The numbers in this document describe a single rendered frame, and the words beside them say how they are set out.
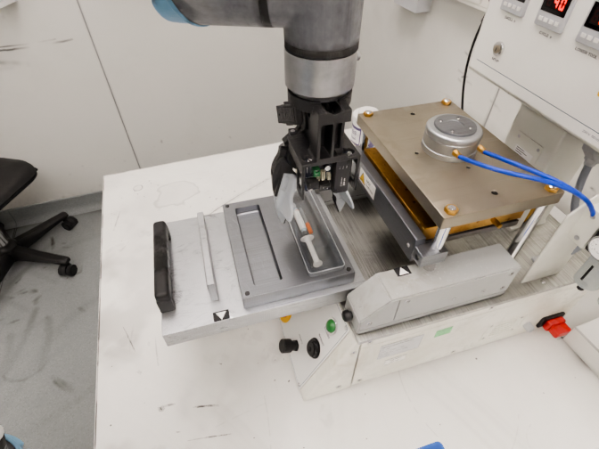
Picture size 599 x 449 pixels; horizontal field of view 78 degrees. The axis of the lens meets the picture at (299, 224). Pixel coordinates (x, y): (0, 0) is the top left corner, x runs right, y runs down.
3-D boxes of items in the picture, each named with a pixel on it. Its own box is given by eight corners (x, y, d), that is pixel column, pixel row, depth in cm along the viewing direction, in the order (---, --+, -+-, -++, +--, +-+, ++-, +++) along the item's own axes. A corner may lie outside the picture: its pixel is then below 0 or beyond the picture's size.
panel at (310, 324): (263, 263, 85) (295, 201, 75) (299, 390, 65) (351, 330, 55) (255, 262, 84) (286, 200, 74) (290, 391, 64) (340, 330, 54)
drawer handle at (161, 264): (170, 235, 62) (165, 218, 59) (176, 310, 52) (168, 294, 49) (159, 238, 61) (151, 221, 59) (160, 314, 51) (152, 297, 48)
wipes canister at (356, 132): (368, 144, 121) (374, 101, 111) (381, 159, 116) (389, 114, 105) (343, 149, 119) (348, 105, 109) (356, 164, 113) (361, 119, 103)
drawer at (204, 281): (319, 208, 72) (321, 175, 67) (364, 298, 57) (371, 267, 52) (163, 239, 66) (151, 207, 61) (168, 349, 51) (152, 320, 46)
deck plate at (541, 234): (483, 159, 86) (484, 155, 85) (611, 273, 62) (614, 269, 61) (292, 194, 77) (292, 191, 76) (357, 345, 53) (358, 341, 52)
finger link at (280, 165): (265, 195, 50) (285, 140, 45) (262, 188, 51) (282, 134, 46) (296, 199, 52) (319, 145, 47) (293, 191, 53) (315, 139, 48)
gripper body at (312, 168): (299, 205, 45) (299, 114, 36) (281, 164, 51) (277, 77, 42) (357, 193, 46) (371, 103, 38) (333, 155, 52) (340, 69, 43)
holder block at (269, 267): (312, 198, 69) (313, 187, 67) (353, 281, 55) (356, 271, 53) (224, 215, 65) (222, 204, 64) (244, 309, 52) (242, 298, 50)
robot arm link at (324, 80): (275, 36, 39) (348, 29, 41) (277, 79, 42) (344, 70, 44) (295, 64, 34) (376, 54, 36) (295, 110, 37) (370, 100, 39)
